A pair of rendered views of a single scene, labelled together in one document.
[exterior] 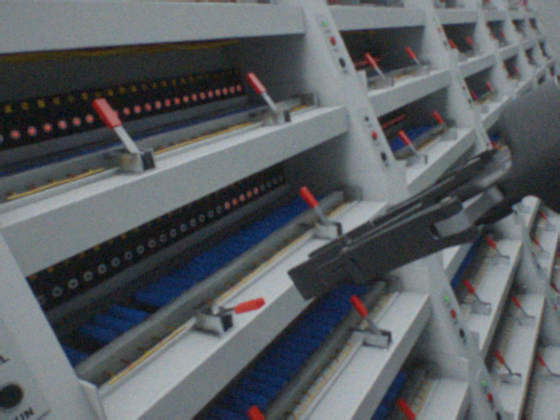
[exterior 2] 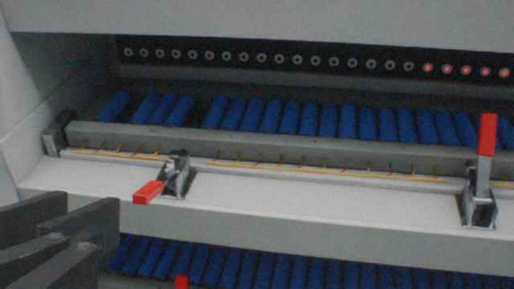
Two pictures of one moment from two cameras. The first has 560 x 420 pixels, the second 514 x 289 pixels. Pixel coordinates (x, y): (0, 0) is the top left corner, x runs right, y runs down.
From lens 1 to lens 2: 45 cm
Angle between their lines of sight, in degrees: 61
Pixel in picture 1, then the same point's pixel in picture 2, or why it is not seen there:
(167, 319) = (162, 140)
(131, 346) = (116, 138)
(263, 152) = (401, 19)
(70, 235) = (53, 14)
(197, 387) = not seen: hidden behind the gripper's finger
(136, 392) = (71, 173)
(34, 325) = not seen: outside the picture
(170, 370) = (101, 181)
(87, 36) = not seen: outside the picture
